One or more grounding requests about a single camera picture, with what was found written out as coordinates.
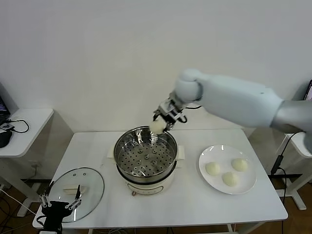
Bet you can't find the black computer mouse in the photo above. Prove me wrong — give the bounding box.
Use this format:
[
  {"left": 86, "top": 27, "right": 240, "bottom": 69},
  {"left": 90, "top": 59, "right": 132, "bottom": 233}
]
[{"left": 0, "top": 131, "right": 12, "bottom": 149}]

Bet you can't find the black power adapter cable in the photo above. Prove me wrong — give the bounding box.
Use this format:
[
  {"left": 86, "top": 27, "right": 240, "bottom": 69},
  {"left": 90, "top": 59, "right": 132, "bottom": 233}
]
[{"left": 271, "top": 133, "right": 292, "bottom": 175}]

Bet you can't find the black laptop pink screen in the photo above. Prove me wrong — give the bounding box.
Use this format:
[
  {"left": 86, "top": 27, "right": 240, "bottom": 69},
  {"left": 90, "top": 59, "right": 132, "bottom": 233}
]
[{"left": 303, "top": 79, "right": 312, "bottom": 100}]

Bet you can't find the glass pot lid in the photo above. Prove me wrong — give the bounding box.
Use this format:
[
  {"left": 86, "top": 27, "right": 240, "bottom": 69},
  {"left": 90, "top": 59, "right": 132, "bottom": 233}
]
[{"left": 47, "top": 167, "right": 105, "bottom": 223}]

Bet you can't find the white round plate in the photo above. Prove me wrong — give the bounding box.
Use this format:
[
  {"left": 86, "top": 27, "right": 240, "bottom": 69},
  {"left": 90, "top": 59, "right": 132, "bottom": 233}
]
[{"left": 198, "top": 145, "right": 257, "bottom": 195}]

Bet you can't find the black looped desk cable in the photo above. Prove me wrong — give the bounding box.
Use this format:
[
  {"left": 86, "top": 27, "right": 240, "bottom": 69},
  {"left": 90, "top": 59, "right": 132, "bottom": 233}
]
[{"left": 4, "top": 118, "right": 29, "bottom": 134}]

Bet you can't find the white side table with mouse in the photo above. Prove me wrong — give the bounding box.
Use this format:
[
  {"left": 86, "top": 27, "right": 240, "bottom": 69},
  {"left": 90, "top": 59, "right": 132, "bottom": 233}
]
[{"left": 0, "top": 108, "right": 74, "bottom": 217}]

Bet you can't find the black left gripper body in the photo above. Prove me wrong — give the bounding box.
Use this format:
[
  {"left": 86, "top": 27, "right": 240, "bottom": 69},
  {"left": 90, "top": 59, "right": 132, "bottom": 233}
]
[{"left": 40, "top": 201, "right": 72, "bottom": 230}]

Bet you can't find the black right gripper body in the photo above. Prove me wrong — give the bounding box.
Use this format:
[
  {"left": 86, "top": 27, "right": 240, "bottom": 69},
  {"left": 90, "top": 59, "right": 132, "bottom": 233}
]
[{"left": 157, "top": 97, "right": 188, "bottom": 123}]

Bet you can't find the white floor cable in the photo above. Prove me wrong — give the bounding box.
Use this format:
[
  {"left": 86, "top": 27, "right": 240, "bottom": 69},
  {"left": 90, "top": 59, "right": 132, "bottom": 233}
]
[{"left": 0, "top": 189, "right": 34, "bottom": 213}]

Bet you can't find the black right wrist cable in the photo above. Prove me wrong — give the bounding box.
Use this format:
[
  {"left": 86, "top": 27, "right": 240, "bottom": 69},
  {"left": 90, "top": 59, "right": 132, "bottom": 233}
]
[{"left": 181, "top": 104, "right": 203, "bottom": 124}]

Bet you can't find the white work table frame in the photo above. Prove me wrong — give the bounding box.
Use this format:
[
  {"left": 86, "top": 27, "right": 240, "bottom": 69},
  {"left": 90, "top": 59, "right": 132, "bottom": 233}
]
[{"left": 87, "top": 223, "right": 263, "bottom": 234}]

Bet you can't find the cream electric steamer pot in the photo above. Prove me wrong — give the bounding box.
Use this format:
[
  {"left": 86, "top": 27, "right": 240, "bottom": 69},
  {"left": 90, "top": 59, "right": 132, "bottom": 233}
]
[{"left": 107, "top": 146, "right": 187, "bottom": 197}]

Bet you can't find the white steamed baozi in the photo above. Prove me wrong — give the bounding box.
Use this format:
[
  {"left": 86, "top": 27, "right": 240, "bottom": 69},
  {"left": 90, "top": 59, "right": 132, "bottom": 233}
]
[
  {"left": 222, "top": 171, "right": 239, "bottom": 187},
  {"left": 149, "top": 120, "right": 164, "bottom": 135},
  {"left": 231, "top": 157, "right": 249, "bottom": 172},
  {"left": 205, "top": 161, "right": 221, "bottom": 176}
]

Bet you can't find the stainless steel steamer basket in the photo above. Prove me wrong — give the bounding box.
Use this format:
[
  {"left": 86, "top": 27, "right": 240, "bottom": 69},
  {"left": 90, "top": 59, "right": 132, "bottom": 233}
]
[{"left": 108, "top": 125, "right": 187, "bottom": 184}]

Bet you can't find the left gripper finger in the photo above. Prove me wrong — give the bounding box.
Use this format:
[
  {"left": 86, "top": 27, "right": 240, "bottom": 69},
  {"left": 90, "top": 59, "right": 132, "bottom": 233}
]
[
  {"left": 39, "top": 181, "right": 54, "bottom": 208},
  {"left": 65, "top": 184, "right": 82, "bottom": 211}
]

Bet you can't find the black laptop dark screen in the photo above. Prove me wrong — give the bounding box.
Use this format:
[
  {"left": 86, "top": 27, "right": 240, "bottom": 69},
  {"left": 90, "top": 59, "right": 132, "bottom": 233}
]
[{"left": 0, "top": 81, "right": 12, "bottom": 125}]

